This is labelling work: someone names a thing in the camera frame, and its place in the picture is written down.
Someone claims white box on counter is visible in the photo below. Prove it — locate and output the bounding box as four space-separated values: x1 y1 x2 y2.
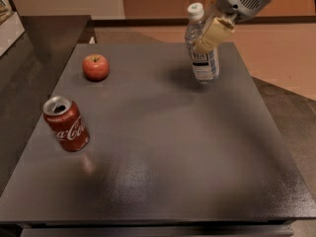
0 0 25 56

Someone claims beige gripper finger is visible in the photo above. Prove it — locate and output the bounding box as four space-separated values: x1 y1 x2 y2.
194 17 235 54
202 0 218 37

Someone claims clear plastic tea bottle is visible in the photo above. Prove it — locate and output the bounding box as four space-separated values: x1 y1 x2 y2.
185 2 220 84

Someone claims red apple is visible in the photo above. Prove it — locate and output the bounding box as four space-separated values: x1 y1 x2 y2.
82 54 110 81

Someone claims red Coca-Cola can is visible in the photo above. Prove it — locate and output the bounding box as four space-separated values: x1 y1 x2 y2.
42 96 90 152

